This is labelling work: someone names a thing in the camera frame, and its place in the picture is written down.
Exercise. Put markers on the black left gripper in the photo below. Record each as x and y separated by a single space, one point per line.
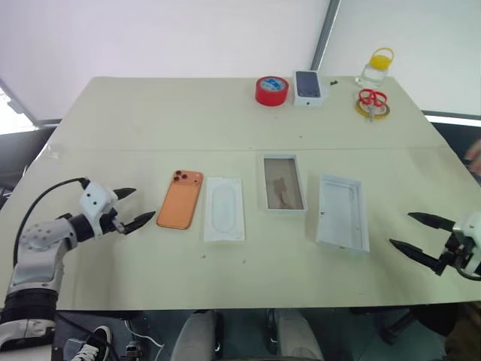
112 222

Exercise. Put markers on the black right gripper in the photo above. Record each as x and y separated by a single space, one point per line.
452 253

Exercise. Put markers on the orange smartphone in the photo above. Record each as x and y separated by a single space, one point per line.
178 203

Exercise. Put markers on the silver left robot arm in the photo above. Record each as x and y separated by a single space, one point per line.
37 240

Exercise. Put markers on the white phone box lid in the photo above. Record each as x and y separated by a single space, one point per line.
340 214

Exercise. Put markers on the white phone box base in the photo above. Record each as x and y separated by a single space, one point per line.
282 184

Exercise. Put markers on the white boxed phone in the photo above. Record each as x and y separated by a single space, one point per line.
308 84

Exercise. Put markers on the white plastic tray insert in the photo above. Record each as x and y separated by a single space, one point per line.
224 210

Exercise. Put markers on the bystander person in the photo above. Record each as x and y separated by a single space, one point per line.
474 154

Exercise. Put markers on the dark furniture beside table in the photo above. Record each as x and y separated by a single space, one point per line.
22 150

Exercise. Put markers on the yellow tape roll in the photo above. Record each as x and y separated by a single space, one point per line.
385 110

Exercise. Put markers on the black white sneaker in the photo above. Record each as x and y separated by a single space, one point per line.
90 344

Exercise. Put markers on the grey rounded shape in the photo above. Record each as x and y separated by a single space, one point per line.
298 334
197 334

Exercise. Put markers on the red tape roll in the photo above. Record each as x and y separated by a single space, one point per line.
270 98

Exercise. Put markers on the clear jar yellow lid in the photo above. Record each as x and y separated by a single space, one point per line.
379 62

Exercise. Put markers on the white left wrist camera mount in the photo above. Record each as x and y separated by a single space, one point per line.
94 199

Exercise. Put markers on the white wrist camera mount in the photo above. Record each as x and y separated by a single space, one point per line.
469 229
94 199

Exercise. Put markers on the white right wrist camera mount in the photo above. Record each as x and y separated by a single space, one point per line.
469 229

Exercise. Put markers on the grey metal post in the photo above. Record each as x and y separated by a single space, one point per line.
326 34

